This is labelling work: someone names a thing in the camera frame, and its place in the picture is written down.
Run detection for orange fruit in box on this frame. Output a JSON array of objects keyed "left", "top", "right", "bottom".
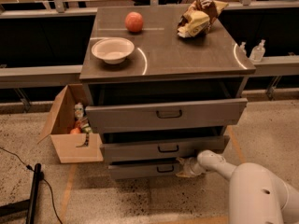
[{"left": 70, "top": 128, "right": 81, "bottom": 134}]

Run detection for black stand leg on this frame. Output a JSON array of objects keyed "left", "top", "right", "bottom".
[{"left": 0, "top": 162, "right": 45, "bottom": 224}]

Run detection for clear pump bottle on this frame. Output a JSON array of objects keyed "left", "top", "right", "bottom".
[{"left": 249, "top": 39, "right": 265, "bottom": 62}]

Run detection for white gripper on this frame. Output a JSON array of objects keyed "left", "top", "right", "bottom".
[{"left": 176, "top": 157, "right": 206, "bottom": 178}]

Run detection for white bowl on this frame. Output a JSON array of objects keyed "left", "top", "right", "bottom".
[{"left": 92, "top": 37, "right": 135, "bottom": 64}]

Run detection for black floor cable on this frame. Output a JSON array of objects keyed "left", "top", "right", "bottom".
[{"left": 0, "top": 146, "right": 64, "bottom": 224}]

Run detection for grey drawer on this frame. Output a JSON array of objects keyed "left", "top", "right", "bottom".
[
  {"left": 108, "top": 159, "right": 181, "bottom": 180},
  {"left": 86, "top": 98, "right": 248, "bottom": 133},
  {"left": 100, "top": 127, "right": 229, "bottom": 162}
]

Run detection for grey top drawer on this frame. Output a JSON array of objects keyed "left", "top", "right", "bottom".
[{"left": 86, "top": 98, "right": 248, "bottom": 133}]

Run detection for grey middle drawer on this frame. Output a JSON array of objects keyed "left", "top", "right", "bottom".
[{"left": 100, "top": 127, "right": 229, "bottom": 162}]

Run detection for green packet in box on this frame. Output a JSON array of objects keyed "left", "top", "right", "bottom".
[{"left": 80, "top": 123, "right": 93, "bottom": 133}]

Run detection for white can in box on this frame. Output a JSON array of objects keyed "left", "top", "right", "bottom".
[{"left": 74, "top": 103, "right": 84, "bottom": 119}]

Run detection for grey bottom drawer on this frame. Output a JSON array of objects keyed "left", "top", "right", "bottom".
[{"left": 108, "top": 159, "right": 181, "bottom": 180}]

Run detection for grey metal rail frame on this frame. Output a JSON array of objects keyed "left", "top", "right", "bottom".
[{"left": 0, "top": 0, "right": 299, "bottom": 103}]

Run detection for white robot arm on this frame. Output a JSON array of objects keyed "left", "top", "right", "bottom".
[{"left": 177, "top": 150, "right": 299, "bottom": 224}]

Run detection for red apple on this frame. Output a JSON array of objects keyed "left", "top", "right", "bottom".
[{"left": 125, "top": 12, "right": 143, "bottom": 33}]

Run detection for cardboard box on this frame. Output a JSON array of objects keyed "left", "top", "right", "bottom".
[{"left": 38, "top": 84, "right": 104, "bottom": 163}]

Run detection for yellow brown chip bag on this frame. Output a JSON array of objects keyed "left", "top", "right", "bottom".
[{"left": 177, "top": 0, "right": 228, "bottom": 38}]

